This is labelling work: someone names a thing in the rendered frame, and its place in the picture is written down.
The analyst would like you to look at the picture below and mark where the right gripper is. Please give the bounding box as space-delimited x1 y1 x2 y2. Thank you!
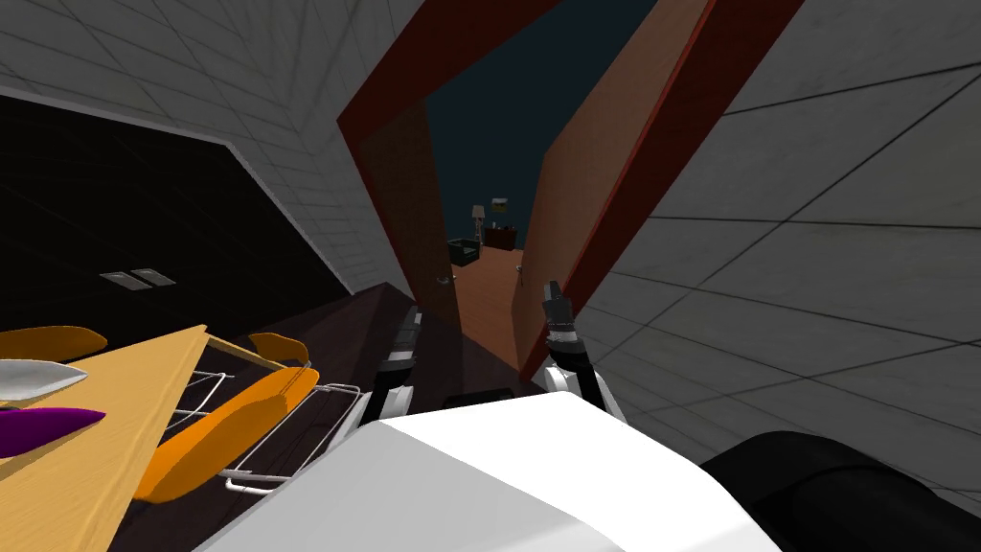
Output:
542 280 577 336

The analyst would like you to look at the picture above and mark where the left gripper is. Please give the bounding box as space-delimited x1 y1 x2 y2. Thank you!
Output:
395 306 424 354

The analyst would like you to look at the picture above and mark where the dark red cabinet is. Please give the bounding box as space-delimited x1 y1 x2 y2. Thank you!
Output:
483 221 522 251

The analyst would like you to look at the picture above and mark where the dark armchair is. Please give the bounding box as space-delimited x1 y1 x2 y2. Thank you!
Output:
447 237 484 269

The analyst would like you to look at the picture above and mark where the dark brown door leaf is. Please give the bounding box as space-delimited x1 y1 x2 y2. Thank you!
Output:
355 99 462 333

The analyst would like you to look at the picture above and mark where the light brown door leaf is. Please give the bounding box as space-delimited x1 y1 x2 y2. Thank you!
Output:
511 0 711 379

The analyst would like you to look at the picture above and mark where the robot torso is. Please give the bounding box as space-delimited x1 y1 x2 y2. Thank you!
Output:
193 388 785 552

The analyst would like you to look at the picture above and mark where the light wooden table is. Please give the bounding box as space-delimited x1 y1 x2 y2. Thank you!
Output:
0 324 210 552

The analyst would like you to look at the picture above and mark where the orange chair with wire frame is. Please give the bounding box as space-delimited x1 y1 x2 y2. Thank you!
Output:
206 331 312 373
0 325 109 364
133 365 363 505

